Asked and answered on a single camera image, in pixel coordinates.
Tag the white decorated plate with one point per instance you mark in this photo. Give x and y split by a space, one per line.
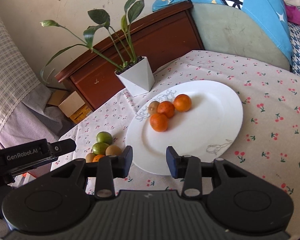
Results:
206 131

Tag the magenta cloth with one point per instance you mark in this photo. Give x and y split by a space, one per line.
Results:
293 14

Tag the open cardboard box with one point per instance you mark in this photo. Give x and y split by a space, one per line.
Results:
71 104

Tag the brown kiwi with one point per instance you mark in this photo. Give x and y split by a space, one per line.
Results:
113 150
89 157
153 107

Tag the orange mandarin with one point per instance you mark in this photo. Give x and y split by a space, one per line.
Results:
159 122
182 103
167 108
97 158

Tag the checked lilac bed cover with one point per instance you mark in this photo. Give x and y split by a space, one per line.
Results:
24 113

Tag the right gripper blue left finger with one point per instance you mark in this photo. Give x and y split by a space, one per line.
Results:
123 163

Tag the white geometric plant pot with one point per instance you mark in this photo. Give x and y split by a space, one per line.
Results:
138 79

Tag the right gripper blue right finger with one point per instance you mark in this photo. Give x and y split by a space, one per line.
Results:
177 165

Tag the green plum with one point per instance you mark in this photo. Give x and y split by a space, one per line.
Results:
104 137
99 148

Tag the blue cartoon pillow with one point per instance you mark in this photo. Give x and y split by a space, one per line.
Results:
269 15

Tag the pale green sofa cushion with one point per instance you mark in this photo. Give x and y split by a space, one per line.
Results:
228 30

